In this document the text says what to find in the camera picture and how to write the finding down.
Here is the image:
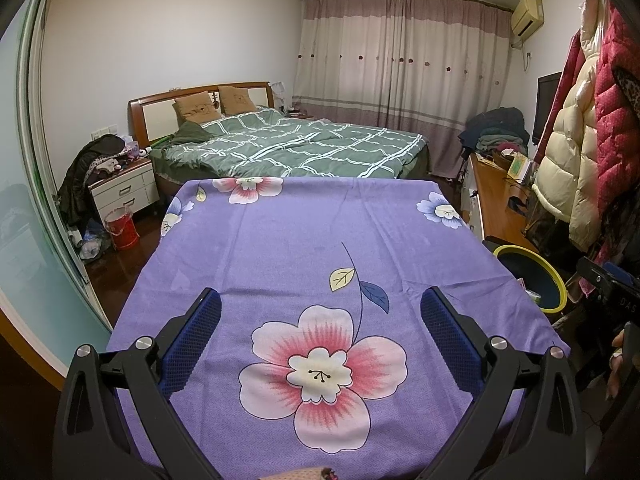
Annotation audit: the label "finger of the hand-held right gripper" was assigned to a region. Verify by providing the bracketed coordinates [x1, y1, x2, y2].
[575, 256, 633, 291]

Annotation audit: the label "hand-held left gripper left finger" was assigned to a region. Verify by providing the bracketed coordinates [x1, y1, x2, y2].
[52, 287, 223, 480]

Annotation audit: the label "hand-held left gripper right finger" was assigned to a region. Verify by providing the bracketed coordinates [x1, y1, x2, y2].
[420, 286, 587, 480]

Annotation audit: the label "yellow rimmed trash bin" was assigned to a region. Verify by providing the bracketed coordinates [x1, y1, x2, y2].
[492, 245, 568, 313]

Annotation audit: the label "person's right hand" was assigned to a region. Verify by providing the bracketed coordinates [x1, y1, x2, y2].
[607, 322, 640, 401]

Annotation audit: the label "cream down jacket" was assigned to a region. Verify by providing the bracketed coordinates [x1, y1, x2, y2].
[531, 0, 613, 251]

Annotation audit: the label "red bucket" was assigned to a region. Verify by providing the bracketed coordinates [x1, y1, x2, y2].
[104, 205, 138, 252]

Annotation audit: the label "red down jacket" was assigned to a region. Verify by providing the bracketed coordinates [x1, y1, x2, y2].
[545, 0, 640, 226]

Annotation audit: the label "plastic bags on floor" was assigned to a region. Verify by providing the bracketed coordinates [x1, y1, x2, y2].
[72, 217, 113, 263]

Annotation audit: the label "wooden cabinet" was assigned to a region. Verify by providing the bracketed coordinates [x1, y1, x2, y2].
[462, 152, 541, 256]

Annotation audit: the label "green box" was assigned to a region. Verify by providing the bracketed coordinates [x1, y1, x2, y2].
[506, 154, 532, 181]

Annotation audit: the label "purple floral tablecloth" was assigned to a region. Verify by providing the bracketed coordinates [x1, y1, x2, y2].
[107, 176, 571, 480]

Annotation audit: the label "white nightstand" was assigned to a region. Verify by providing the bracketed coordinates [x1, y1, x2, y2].
[89, 157, 161, 218]

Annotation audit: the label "black television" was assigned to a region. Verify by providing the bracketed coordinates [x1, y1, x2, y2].
[531, 71, 562, 147]

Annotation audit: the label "pile of folded clothes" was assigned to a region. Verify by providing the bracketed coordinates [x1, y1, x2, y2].
[459, 107, 531, 161]

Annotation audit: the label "leopard print scarf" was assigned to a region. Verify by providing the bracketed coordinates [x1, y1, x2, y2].
[612, 55, 640, 111]

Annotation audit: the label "sliding wardrobe door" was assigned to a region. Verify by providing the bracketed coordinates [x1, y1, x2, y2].
[0, 0, 113, 376]

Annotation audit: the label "heap of dark clothes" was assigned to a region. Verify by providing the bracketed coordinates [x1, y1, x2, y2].
[57, 134, 151, 231]

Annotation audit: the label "dark green cloth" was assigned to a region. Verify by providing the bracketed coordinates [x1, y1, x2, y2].
[152, 121, 211, 153]

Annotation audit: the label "wooden bed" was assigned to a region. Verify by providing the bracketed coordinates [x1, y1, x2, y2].
[127, 81, 433, 201]

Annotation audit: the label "brown pillow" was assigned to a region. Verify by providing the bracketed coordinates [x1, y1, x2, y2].
[217, 86, 258, 115]
[172, 91, 223, 123]

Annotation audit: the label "pink and white curtain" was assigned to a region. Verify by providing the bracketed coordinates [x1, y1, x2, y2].
[292, 0, 513, 181]

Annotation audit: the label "wall air conditioner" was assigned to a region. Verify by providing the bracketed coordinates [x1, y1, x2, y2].
[510, 0, 545, 41]

